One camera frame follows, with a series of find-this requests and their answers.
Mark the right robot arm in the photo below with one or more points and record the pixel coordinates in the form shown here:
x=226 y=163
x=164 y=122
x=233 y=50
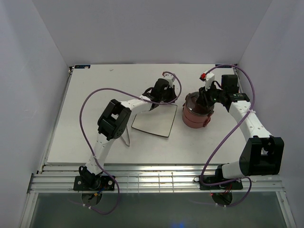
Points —
x=262 y=154

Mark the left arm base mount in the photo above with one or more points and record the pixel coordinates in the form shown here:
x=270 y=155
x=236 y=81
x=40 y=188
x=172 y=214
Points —
x=100 y=183

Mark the metal tongs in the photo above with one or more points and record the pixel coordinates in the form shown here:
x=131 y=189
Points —
x=126 y=137

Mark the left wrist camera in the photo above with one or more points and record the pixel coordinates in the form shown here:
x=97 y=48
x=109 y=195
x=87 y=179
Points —
x=169 y=76

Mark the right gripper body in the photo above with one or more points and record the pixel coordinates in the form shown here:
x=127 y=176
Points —
x=213 y=95

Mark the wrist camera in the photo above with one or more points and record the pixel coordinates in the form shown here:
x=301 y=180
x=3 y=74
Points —
x=169 y=76
x=208 y=78

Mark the pink bowl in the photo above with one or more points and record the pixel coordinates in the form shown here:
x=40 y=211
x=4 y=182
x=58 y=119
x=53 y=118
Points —
x=196 y=125
x=190 y=117

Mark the white square plate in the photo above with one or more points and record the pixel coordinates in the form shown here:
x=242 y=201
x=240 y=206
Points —
x=158 y=121

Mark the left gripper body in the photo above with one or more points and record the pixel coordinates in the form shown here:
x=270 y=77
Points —
x=168 y=96

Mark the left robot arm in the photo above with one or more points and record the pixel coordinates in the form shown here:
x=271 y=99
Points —
x=112 y=124

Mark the aluminium frame rail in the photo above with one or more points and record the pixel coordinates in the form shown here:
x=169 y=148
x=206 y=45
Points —
x=131 y=178

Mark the grey lunch box lid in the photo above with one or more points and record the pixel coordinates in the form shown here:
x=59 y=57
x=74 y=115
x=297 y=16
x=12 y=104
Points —
x=192 y=107

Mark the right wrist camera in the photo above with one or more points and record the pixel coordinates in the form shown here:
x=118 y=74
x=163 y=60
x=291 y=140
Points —
x=208 y=78

